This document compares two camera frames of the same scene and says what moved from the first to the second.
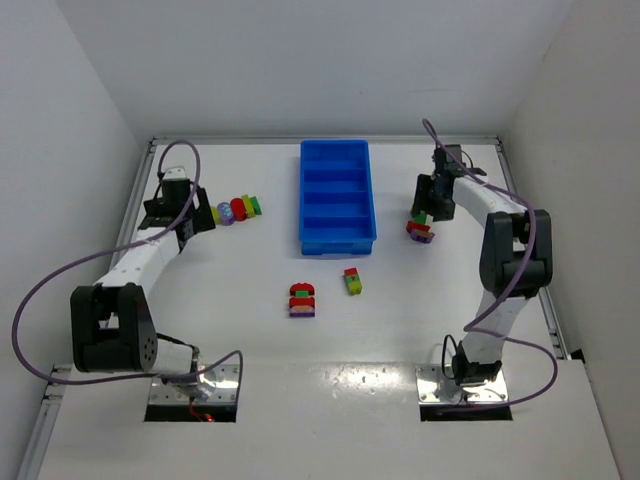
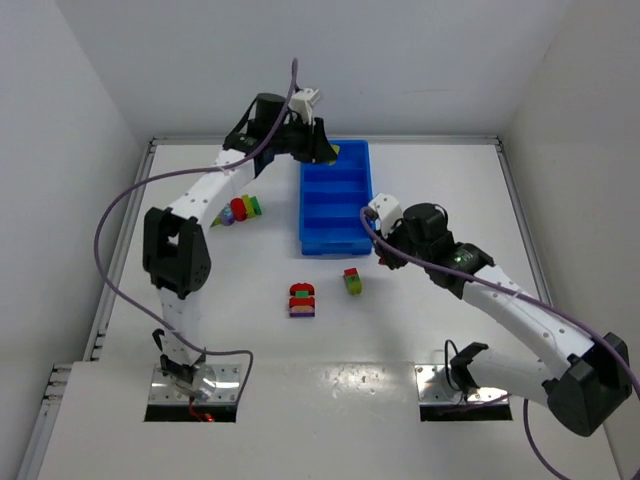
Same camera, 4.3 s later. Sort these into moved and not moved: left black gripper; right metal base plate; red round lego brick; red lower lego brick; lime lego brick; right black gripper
Moved: left black gripper; right black gripper
Not moved: right metal base plate; lime lego brick; red lower lego brick; red round lego brick
